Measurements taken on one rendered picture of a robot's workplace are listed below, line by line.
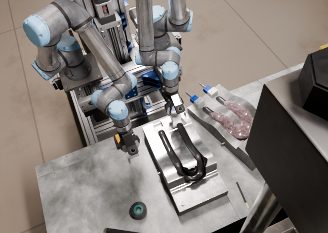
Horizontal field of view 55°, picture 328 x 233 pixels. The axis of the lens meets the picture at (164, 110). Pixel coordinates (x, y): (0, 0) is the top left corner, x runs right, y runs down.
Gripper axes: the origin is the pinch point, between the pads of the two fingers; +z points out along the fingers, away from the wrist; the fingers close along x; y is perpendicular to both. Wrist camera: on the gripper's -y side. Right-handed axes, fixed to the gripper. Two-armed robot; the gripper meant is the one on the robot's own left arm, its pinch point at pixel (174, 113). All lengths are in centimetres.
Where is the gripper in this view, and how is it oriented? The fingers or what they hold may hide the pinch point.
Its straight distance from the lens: 170.7
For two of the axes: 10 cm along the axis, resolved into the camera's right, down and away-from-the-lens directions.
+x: -9.2, 3.5, -1.6
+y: -3.8, -7.4, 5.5
